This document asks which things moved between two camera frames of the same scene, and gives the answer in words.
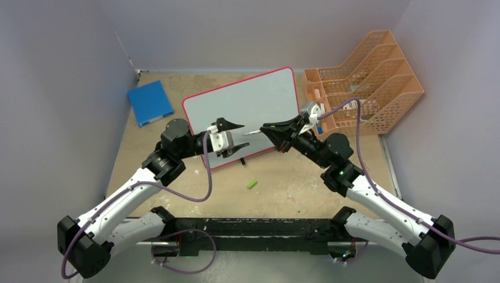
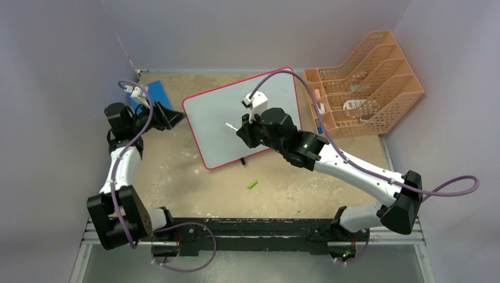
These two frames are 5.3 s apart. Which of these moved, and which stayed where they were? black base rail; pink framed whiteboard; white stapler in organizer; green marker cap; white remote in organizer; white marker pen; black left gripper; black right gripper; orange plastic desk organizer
Moved: white marker pen; black left gripper; black right gripper
Stayed: green marker cap; white remote in organizer; black base rail; white stapler in organizer; pink framed whiteboard; orange plastic desk organizer
